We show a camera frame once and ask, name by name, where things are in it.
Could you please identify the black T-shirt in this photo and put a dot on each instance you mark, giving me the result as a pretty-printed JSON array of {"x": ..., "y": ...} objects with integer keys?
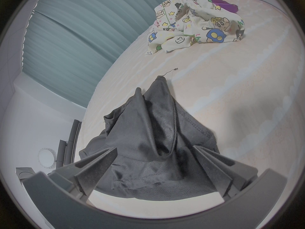
[{"x": 147, "y": 139}]

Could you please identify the pink garment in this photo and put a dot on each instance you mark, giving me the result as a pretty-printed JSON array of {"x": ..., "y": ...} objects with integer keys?
[{"x": 156, "y": 23}]

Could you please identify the blue-green curtain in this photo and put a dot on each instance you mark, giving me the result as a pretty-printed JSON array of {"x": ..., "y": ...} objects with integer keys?
[
  {"x": 107, "y": 13},
  {"x": 66, "y": 63}
]

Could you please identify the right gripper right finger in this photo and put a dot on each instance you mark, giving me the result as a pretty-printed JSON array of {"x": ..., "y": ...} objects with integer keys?
[{"x": 219, "y": 170}]

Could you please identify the purple garment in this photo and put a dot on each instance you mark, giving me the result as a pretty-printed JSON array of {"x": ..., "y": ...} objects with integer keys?
[{"x": 226, "y": 6}]

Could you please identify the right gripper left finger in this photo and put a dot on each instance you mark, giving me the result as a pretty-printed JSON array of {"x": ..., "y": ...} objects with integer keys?
[{"x": 93, "y": 173}]

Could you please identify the bed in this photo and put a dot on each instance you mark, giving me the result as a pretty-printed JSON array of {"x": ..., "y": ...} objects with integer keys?
[{"x": 238, "y": 92}]

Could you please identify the white printed pyjama top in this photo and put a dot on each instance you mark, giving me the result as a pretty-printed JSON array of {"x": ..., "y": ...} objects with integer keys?
[{"x": 190, "y": 32}]

